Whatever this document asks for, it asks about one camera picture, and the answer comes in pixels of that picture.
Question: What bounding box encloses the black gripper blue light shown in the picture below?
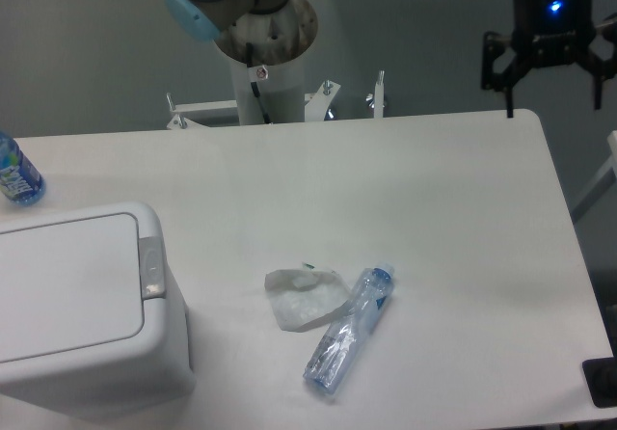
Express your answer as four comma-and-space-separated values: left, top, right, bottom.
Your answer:
480, 0, 616, 118

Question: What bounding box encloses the white plastic trash can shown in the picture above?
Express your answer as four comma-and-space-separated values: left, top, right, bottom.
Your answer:
1, 202, 196, 419

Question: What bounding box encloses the white trash can lid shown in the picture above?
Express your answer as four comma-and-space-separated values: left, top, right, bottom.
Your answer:
1, 214, 144, 363

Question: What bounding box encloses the black clamp at table edge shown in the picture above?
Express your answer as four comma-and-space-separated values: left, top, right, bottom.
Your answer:
582, 357, 616, 409

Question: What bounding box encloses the crumpled white paper wrapper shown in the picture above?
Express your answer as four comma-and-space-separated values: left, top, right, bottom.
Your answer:
264, 262, 351, 333

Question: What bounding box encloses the crushed clear plastic bottle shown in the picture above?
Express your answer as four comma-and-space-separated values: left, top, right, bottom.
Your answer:
303, 263, 394, 395

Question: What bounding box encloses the grey lid push button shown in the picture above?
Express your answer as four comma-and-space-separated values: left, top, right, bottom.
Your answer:
138, 237, 166, 300

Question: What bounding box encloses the blue labelled water bottle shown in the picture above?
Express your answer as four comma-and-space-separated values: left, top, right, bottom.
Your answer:
1, 132, 46, 206

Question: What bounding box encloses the white frame at right edge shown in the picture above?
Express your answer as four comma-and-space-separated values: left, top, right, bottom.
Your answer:
570, 130, 616, 224

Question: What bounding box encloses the white pedestal foot frame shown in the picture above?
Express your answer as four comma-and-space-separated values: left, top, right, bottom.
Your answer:
166, 69, 388, 130

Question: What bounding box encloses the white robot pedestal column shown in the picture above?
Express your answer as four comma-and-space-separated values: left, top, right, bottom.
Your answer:
215, 0, 318, 125

